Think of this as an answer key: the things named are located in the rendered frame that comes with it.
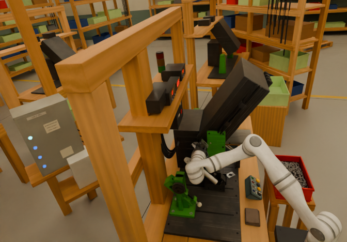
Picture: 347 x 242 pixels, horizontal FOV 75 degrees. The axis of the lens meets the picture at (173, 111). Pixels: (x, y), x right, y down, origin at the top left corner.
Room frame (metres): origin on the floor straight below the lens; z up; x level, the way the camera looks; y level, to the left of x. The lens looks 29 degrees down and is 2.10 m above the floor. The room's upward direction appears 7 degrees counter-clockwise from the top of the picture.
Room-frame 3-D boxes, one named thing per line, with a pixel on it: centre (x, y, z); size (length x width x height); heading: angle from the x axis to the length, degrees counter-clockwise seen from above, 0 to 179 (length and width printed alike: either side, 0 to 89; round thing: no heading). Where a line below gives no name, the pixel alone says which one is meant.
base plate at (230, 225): (1.27, -0.21, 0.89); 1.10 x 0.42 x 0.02; 165
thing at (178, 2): (10.27, -0.86, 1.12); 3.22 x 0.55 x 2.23; 66
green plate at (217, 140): (1.18, -0.25, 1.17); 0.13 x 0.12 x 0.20; 165
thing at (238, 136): (1.32, -0.33, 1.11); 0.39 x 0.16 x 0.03; 75
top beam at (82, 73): (1.35, 0.08, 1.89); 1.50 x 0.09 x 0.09; 165
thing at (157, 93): (1.05, 0.08, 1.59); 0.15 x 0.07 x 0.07; 165
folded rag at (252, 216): (0.82, -0.37, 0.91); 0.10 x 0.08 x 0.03; 162
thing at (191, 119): (1.41, -0.11, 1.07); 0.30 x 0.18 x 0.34; 165
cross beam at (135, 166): (1.37, 0.14, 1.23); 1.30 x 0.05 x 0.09; 165
